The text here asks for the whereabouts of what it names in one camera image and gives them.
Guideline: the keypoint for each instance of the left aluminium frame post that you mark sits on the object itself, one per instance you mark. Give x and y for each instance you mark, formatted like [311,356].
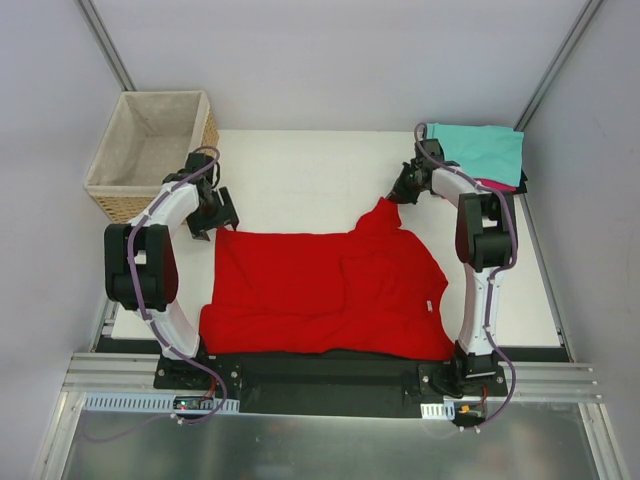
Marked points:
[106,44]

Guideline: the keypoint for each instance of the aluminium frame post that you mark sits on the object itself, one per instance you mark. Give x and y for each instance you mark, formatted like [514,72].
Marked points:
[106,44]
[578,29]

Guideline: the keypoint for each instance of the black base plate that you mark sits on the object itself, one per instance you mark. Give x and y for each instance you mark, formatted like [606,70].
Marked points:
[337,383]

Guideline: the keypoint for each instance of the red t shirt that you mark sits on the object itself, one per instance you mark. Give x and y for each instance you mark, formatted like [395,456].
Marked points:
[374,289]

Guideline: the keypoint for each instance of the pink t shirt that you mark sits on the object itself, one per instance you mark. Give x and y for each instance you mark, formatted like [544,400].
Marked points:
[493,185]

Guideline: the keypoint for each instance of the black t shirt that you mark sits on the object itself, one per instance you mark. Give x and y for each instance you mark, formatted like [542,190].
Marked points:
[520,189]

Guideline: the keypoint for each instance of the right aluminium frame post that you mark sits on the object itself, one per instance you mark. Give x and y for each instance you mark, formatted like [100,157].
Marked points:
[578,29]

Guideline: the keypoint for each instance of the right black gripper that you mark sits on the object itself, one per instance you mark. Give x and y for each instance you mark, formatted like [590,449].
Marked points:
[405,185]

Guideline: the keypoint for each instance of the teal t shirt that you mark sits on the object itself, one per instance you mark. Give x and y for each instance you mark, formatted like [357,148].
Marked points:
[488,152]

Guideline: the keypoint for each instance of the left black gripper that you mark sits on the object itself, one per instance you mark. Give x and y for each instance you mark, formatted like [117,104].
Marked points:
[215,216]

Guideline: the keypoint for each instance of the wicker basket with cloth liner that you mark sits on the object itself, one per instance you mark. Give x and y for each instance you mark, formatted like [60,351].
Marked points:
[149,136]

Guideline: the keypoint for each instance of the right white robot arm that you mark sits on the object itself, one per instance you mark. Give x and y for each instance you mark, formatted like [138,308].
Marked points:
[486,245]

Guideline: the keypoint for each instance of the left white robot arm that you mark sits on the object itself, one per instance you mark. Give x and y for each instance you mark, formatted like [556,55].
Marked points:
[141,272]

